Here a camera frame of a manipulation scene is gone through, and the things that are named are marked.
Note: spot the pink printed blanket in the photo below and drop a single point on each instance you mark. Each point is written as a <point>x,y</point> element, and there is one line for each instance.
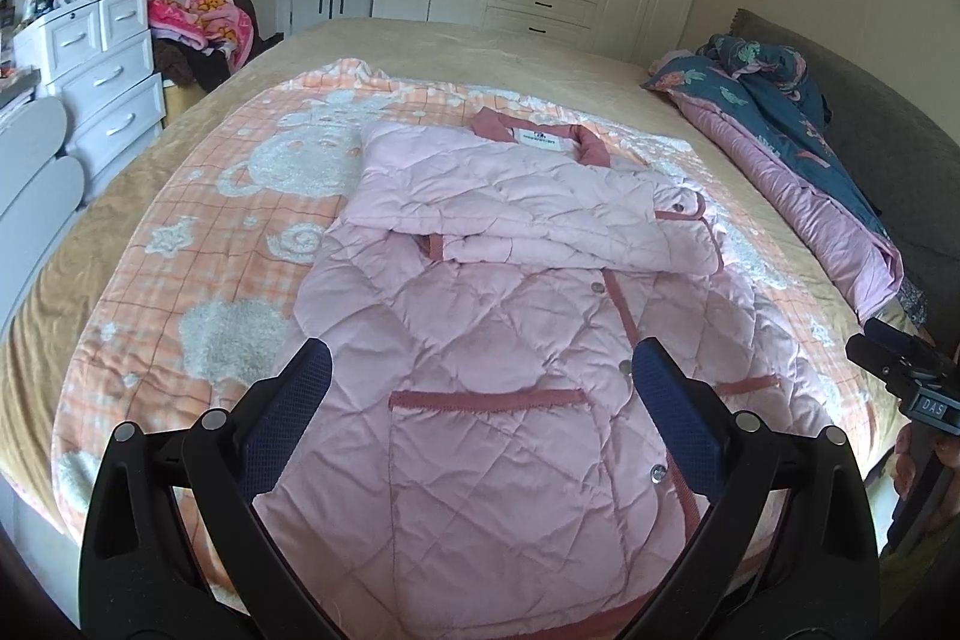
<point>210,10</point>

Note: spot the bed with beige sheet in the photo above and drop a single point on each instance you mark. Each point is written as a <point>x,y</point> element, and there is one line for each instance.
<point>450,48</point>

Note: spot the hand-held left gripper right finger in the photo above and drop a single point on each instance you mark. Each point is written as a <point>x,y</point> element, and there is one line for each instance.
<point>667,400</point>

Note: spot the person's right hand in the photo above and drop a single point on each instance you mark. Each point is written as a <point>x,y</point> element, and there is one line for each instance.
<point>909,460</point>

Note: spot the white oval panel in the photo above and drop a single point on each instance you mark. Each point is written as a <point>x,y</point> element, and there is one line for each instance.
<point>37,212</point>
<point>30,145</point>

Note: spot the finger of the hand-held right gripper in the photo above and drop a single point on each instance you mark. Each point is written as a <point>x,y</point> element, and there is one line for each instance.
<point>881,355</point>

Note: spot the grey headboard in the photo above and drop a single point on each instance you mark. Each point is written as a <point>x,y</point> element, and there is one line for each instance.
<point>885,145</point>

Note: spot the blue floral quilt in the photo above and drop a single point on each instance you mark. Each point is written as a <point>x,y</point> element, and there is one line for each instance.
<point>772,108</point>

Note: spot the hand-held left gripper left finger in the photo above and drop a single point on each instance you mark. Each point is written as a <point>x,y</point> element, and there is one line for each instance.
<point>300,400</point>

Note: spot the dark clothes pile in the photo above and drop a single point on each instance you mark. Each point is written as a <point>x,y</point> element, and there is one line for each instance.
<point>187,66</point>

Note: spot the orange checked blanket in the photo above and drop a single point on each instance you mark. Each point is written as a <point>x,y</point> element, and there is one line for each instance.
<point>225,220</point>

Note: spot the dark patterned cloth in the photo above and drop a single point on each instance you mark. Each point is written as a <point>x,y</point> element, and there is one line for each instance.
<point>913,302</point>

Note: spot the pink quilted jacket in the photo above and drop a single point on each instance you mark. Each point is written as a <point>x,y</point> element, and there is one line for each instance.
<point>487,347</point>

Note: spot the white drawer chest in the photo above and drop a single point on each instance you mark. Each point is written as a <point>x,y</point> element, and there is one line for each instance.
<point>97,85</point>

